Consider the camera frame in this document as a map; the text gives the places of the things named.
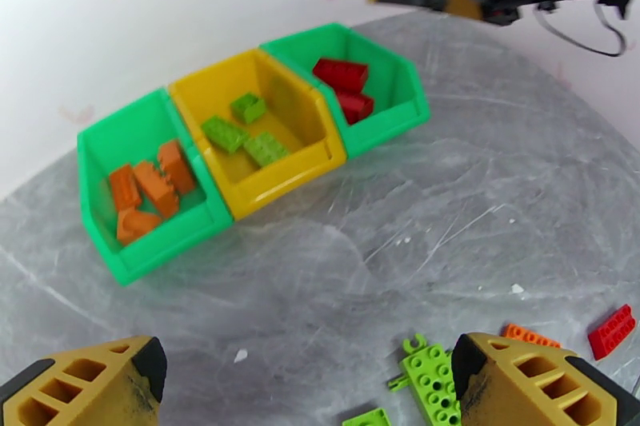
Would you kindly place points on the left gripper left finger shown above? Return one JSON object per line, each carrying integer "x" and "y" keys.
{"x": 75, "y": 389}

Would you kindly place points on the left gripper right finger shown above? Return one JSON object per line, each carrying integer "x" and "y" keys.
{"x": 530, "y": 389}

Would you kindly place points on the red lego brick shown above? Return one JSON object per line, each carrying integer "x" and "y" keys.
{"x": 341, "y": 74}
{"x": 612, "y": 332}
{"x": 356, "y": 106}

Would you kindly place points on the green plastic bin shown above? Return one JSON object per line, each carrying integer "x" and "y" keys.
{"x": 165, "y": 250}
{"x": 395, "y": 120}

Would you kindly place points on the orange lego brick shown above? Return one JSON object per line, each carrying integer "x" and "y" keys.
{"x": 136, "y": 225}
{"x": 530, "y": 337}
{"x": 125, "y": 187}
{"x": 156, "y": 187}
{"x": 176, "y": 166}

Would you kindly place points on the square green lego brick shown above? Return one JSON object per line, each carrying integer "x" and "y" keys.
{"x": 265, "y": 149}
{"x": 248, "y": 107}

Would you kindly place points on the yellow plastic bin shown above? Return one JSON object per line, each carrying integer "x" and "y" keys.
{"x": 280, "y": 185}

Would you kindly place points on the long green lego plate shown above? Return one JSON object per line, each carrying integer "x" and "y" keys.
{"x": 430, "y": 384}

